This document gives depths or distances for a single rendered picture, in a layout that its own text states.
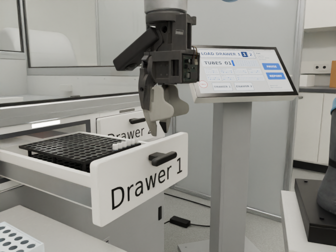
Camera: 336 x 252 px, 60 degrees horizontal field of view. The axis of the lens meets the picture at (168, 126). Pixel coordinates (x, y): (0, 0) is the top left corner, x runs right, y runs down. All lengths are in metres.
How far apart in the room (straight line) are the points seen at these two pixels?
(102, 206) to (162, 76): 0.24
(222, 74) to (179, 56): 0.92
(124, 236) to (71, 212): 0.30
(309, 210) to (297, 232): 0.05
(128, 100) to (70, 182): 0.52
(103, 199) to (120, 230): 0.63
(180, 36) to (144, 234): 0.91
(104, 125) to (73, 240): 0.42
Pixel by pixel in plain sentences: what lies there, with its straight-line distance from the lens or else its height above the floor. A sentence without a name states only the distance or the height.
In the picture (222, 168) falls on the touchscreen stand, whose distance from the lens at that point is 1.51.
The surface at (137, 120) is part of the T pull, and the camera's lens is 0.98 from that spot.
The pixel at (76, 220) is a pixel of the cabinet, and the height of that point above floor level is 0.63.
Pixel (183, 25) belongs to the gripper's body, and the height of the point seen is 1.14.
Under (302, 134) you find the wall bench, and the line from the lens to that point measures 3.47.
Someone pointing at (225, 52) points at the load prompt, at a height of 1.16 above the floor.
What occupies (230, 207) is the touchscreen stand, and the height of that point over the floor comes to 0.37.
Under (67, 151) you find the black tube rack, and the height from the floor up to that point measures 0.90.
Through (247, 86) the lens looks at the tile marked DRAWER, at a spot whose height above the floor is 1.00.
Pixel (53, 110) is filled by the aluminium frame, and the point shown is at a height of 0.97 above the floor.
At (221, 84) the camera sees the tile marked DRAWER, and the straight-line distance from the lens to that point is 1.35.
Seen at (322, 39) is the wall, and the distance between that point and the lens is 4.12.
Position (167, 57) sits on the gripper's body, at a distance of 0.49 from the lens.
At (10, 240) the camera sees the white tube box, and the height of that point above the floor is 0.80.
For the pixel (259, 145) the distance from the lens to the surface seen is 2.24.
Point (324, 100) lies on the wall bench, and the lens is 3.38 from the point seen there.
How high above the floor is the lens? 1.07
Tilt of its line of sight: 10 degrees down
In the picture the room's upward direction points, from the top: straight up
